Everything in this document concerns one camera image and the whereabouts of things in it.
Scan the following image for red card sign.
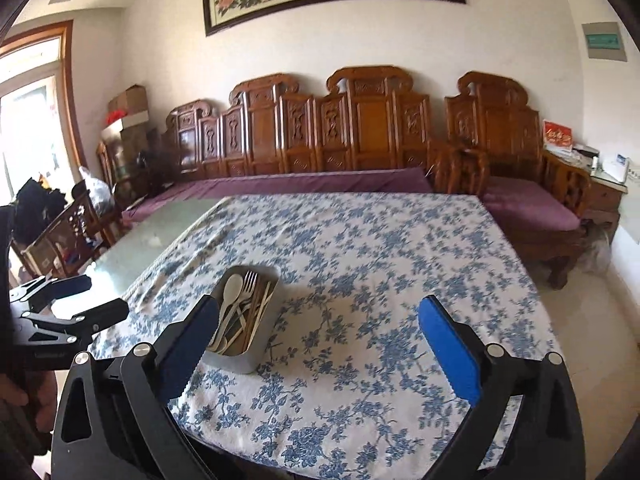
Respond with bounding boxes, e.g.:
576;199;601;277
542;120;574;156

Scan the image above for white telephone device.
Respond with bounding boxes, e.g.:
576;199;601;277
602;154;629;184

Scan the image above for cream plastic ladle spoon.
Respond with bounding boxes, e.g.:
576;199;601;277
208;301;250;353

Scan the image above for white plastic spoon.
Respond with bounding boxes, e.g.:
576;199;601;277
209;273;244;348

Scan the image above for left hand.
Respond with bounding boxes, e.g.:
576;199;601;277
1;370;58;432

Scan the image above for wooden side table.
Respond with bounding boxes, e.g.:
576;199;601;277
582;176;628;243

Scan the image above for wooden door frame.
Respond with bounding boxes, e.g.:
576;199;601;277
1;20;87;166

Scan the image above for pale bamboo chopstick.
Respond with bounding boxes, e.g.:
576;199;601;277
244;282;276;350

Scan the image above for purple armchair cushion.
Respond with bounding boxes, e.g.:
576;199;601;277
480;177;580;232

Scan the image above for brown wooden chopstick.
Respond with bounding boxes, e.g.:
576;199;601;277
234;278;269;356

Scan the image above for long carved wooden sofa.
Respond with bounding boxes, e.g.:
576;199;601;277
157;65;456;195

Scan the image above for blue floral tablecloth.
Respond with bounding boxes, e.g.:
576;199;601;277
92;193;558;479

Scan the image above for grey wall panel box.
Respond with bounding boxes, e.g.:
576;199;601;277
582;22;627;62

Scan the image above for dark wooden chair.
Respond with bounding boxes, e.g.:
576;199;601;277
10;192;127;278

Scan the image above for carved wooden armchair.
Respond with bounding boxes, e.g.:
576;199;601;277
445;70;591;289

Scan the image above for white plastic bag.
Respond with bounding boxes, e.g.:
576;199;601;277
79;166;115;217

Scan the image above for stacked cardboard boxes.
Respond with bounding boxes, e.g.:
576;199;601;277
100;84;150;183

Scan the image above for steel fork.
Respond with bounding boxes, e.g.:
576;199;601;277
220;271;259;336

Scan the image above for metal rectangular tray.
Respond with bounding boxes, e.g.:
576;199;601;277
203;264;283;375

